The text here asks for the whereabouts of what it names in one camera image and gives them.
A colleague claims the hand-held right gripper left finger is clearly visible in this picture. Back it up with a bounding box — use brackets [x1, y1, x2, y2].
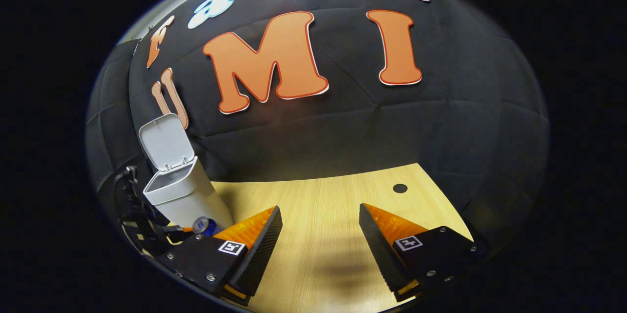
[156, 207, 284, 307]

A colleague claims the blue pop can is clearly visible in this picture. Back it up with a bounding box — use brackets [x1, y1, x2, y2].
[192, 216, 225, 236]

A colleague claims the white desktop garbage bin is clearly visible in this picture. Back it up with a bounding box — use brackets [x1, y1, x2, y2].
[139, 113, 235, 229]

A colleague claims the wooden desktop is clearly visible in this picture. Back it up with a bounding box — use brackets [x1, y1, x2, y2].
[162, 163, 475, 313]

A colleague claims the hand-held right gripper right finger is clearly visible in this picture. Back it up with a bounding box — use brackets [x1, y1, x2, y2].
[359, 204, 488, 304]

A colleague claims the black backdrop cloth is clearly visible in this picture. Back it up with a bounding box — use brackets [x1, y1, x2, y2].
[86, 0, 550, 250]

